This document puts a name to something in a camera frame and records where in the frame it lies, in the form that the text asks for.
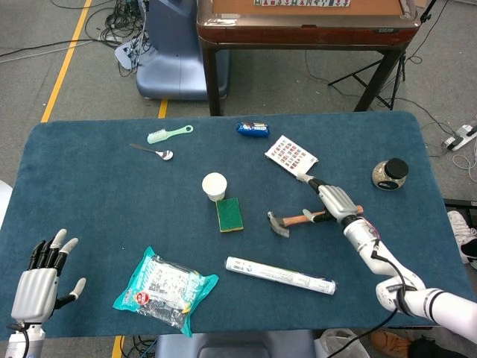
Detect white sneaker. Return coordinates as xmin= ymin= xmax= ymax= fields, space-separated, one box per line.
xmin=446 ymin=210 xmax=477 ymax=269

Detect white coiled cable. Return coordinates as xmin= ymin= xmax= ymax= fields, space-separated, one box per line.
xmin=452 ymin=139 xmax=477 ymax=173

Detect black cable bundle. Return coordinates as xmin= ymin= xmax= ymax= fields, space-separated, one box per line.
xmin=83 ymin=0 xmax=150 ymax=78

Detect mint green hair brush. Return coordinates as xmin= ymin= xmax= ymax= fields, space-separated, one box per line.
xmin=146 ymin=125 xmax=195 ymax=145

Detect row of mahjong tiles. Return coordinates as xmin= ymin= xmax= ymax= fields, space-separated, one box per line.
xmin=253 ymin=0 xmax=351 ymax=8

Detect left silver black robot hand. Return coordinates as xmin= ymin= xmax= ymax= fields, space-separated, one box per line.
xmin=10 ymin=228 xmax=87 ymax=322

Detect white power strip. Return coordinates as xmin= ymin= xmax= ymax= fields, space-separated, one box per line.
xmin=442 ymin=122 xmax=477 ymax=151

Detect blue table cloth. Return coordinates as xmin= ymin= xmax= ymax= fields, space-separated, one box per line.
xmin=0 ymin=110 xmax=469 ymax=341

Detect brown mahjong table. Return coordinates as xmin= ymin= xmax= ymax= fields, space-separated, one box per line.
xmin=196 ymin=0 xmax=422 ymax=116

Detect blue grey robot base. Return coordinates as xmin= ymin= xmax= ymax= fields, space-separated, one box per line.
xmin=135 ymin=0 xmax=230 ymax=101

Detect black tripod stand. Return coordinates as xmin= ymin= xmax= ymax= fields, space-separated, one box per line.
xmin=327 ymin=0 xmax=439 ymax=111

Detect teal plastic snack package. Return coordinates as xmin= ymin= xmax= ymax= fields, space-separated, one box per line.
xmin=112 ymin=245 xmax=220 ymax=339

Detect blue grey robot chassis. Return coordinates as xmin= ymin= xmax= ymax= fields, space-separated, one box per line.
xmin=154 ymin=330 xmax=318 ymax=358

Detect white rolled bag tube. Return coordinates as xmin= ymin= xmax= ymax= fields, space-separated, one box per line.
xmin=224 ymin=256 xmax=338 ymax=296

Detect metal spoon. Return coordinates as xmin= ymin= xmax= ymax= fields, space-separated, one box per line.
xmin=129 ymin=143 xmax=174 ymax=162

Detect white paper cup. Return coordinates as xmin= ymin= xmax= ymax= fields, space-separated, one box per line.
xmin=201 ymin=172 xmax=228 ymax=203

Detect glass jar black lid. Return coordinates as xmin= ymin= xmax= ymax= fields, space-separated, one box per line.
xmin=371 ymin=157 xmax=410 ymax=191

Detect white cable hub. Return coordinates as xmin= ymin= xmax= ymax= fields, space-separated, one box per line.
xmin=114 ymin=40 xmax=143 ymax=71

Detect wooden handle claw hammer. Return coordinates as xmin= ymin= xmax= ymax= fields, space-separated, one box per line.
xmin=267 ymin=204 xmax=364 ymax=239

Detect blue cookie packet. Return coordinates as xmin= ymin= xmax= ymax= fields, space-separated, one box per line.
xmin=236 ymin=121 xmax=271 ymax=138

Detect green yellow sponge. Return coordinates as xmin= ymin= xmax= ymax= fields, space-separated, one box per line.
xmin=215 ymin=197 xmax=244 ymax=233

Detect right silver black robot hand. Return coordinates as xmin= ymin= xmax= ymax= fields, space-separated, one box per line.
xmin=297 ymin=173 xmax=358 ymax=225

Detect white card pack red prints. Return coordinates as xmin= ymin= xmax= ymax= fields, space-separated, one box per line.
xmin=264 ymin=134 xmax=320 ymax=180

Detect clear plastic bag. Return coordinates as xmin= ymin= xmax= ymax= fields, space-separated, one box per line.
xmin=315 ymin=327 xmax=370 ymax=358

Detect white rounded object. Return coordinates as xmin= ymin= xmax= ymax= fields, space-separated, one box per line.
xmin=0 ymin=179 xmax=14 ymax=228

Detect black flat base plate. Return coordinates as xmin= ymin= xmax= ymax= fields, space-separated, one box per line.
xmin=445 ymin=199 xmax=477 ymax=213

